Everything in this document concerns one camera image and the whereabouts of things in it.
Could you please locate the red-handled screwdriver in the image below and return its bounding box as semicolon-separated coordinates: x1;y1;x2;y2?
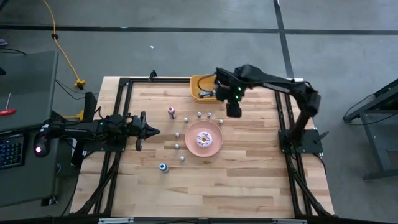
0;92;16;118

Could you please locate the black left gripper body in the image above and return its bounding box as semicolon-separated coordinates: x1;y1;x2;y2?
129;111;149;152

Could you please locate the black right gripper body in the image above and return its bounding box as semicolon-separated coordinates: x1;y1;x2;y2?
225;86;247;119

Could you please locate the silver frame bracket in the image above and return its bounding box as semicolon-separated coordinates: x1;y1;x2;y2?
98;217;135;224
272;218;308;224

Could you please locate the black upright box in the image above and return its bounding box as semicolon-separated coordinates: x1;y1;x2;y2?
83;91;98;123

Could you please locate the yellow plug connector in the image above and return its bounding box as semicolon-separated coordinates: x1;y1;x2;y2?
63;109;85;121

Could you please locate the pink round plate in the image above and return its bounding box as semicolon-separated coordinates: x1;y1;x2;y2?
184;120;224;158

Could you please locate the black lit computer mouse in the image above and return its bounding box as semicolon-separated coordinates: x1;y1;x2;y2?
33;136;51;159

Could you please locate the yellow plastic bin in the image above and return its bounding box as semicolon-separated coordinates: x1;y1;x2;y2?
190;74;220;104

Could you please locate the backlit computer keyboard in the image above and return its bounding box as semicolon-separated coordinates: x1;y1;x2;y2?
0;133;25;170

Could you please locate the yellow extension cable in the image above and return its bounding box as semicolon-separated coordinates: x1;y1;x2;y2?
42;0;87;90

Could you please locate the white frosted donut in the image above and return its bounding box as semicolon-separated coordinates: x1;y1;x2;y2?
195;131;213;149

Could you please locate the grey desk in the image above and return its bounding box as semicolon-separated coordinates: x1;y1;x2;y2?
0;50;60;208

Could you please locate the grey metal table frame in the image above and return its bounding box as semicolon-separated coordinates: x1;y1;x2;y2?
341;78;398;182

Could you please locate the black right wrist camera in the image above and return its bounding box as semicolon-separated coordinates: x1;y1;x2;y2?
214;67;233;103

